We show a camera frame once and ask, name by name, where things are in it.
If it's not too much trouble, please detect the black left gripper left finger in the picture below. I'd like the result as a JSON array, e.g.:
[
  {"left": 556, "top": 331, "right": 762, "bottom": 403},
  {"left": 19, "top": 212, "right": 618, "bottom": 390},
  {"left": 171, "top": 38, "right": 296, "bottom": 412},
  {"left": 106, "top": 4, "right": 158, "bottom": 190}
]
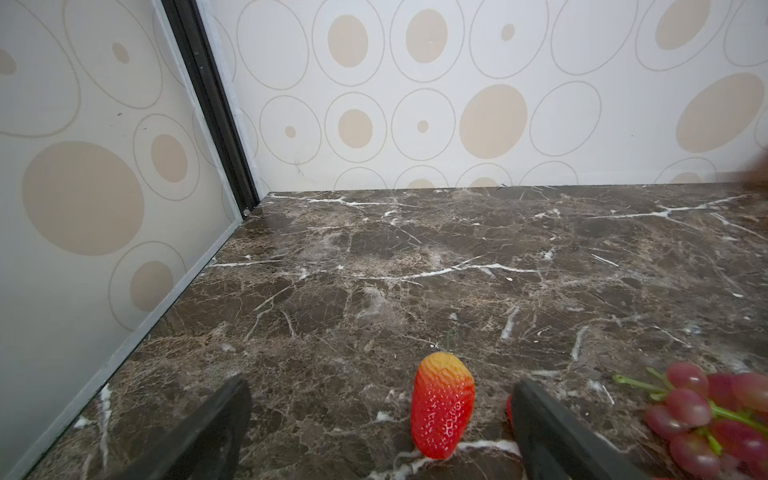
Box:
[{"left": 112, "top": 376, "right": 252, "bottom": 479}]

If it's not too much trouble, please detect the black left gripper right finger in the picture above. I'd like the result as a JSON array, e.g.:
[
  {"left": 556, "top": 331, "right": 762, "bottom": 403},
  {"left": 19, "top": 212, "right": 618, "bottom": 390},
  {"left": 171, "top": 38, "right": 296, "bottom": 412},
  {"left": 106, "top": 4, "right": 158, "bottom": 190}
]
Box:
[{"left": 511, "top": 379, "right": 649, "bottom": 480}]

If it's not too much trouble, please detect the red fake grape bunch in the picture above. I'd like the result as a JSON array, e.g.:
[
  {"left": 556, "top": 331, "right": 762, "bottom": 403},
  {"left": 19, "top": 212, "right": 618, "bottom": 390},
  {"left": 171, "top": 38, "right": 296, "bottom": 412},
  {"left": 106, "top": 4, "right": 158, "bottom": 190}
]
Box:
[{"left": 613, "top": 362, "right": 767, "bottom": 479}]

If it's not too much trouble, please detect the red yellow-tipped fake strawberry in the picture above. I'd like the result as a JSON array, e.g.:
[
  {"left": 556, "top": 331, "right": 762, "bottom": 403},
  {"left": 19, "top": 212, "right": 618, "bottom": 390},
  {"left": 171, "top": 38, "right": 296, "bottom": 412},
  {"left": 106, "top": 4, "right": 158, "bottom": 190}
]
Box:
[{"left": 410, "top": 352, "right": 476, "bottom": 460}]

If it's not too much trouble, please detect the black vertical frame post left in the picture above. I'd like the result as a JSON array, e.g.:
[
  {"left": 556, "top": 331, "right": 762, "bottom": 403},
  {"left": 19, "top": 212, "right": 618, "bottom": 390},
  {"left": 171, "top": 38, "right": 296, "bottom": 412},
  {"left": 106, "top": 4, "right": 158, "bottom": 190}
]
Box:
[{"left": 160, "top": 0, "right": 260, "bottom": 218}]

